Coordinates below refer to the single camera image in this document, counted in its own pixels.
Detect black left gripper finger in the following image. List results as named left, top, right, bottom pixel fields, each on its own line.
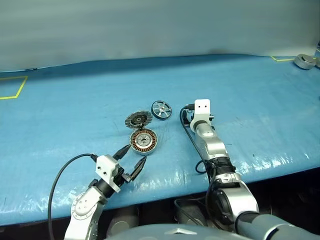
left=128, top=155, right=149, bottom=182
left=111, top=144, right=133, bottom=163

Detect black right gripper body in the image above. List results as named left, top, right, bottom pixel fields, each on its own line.
left=184, top=109, right=195, bottom=125

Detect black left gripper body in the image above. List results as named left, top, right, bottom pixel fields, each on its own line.
left=113, top=165, right=135, bottom=188

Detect silver motor housing copper windings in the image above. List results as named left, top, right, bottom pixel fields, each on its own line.
left=129, top=128, right=159, bottom=157

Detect spoked silver rotor black rim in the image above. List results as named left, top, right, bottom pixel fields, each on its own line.
left=150, top=99, right=174, bottom=122

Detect silver hinged motor lid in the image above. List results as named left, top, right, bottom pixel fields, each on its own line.
left=124, top=111, right=153, bottom=131

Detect spare silver motor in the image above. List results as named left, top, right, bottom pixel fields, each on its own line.
left=294, top=53, right=318, bottom=71

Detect blue table cover sheet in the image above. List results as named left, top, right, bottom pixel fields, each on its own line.
left=0, top=53, right=320, bottom=227

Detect grey robot torso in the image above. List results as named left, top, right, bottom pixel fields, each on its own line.
left=103, top=223, right=201, bottom=240

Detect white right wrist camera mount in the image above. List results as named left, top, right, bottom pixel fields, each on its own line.
left=189, top=98, right=213, bottom=131

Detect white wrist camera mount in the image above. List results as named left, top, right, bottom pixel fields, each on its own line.
left=95, top=154, right=120, bottom=185
left=189, top=98, right=213, bottom=131

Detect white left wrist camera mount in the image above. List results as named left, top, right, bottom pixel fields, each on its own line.
left=95, top=154, right=120, bottom=185

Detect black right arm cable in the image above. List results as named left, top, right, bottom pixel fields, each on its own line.
left=179, top=104, right=218, bottom=226

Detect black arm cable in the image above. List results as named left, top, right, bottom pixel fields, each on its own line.
left=47, top=153, right=100, bottom=240
left=179, top=104, right=218, bottom=226

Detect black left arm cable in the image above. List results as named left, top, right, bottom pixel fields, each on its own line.
left=47, top=153, right=100, bottom=240

